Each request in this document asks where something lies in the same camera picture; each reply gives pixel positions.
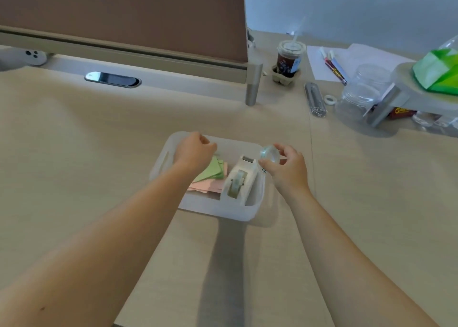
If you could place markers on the grey metal partition leg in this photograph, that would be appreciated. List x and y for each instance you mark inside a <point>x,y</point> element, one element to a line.
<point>253,87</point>

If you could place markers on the person's right forearm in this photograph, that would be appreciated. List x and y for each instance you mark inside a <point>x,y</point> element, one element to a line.
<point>343,258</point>

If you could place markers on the red marker pen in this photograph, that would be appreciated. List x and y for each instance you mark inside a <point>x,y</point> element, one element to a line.
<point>331,65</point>

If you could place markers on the person's right thumb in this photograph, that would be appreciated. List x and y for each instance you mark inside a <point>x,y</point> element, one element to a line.
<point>269,165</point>

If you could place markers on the translucent plastic tray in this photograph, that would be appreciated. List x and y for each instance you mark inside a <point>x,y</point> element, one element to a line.
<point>214,203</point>

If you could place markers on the iced coffee cup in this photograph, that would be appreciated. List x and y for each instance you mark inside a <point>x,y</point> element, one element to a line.
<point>289,60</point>

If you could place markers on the white desk clamp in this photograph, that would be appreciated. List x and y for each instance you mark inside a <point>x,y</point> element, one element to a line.
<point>21,58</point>

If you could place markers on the white paper sheets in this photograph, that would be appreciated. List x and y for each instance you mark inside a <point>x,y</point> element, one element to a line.
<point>357,56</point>

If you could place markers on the brown desk partition panel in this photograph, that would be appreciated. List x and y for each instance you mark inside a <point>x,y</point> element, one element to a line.
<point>125,15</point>

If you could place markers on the blue marker pen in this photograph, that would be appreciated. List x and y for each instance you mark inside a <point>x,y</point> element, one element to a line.
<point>339,65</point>

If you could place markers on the person's left hand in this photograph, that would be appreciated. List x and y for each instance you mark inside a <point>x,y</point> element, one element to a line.
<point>191,151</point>

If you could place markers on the clear pen case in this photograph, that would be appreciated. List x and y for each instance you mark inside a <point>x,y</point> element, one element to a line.
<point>315,99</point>

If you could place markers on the small glass jar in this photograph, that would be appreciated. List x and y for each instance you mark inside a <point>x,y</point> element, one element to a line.
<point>427,119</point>

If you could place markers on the white tape dispenser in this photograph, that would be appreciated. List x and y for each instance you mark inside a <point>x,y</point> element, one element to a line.
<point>240,180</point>

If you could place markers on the person's left forearm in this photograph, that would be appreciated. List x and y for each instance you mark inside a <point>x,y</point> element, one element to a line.
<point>107,248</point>

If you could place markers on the person's right hand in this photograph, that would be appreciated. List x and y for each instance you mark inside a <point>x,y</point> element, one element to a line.
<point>291,174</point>

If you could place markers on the person's left fingers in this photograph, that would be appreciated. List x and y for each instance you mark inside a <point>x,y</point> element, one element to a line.
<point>209,147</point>

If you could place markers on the small white tape roll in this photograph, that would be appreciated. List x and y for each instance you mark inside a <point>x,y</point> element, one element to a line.
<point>330,99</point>

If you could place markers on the green plastic bag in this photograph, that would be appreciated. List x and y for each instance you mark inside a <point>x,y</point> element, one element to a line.
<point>438,72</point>

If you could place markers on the red box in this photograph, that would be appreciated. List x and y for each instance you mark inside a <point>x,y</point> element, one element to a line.
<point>402,113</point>

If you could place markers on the pink sticky notes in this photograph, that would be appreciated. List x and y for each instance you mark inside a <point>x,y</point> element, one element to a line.
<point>211,188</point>

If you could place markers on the cardboard cup holder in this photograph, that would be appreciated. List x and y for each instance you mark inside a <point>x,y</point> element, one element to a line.
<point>277,75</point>

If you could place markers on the clear tape roll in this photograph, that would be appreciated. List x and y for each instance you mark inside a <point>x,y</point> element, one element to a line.
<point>269,154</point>

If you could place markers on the clear plastic jar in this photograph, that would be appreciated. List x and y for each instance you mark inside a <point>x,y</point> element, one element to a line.
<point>361,94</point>

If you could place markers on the clear drinking straw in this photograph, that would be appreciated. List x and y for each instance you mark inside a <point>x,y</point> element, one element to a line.
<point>299,29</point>

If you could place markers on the beige desk riser shelf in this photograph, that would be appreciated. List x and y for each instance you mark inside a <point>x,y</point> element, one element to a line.
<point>422,99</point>

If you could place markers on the green sticky notes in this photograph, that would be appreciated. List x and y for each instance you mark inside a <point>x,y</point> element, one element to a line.
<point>209,171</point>

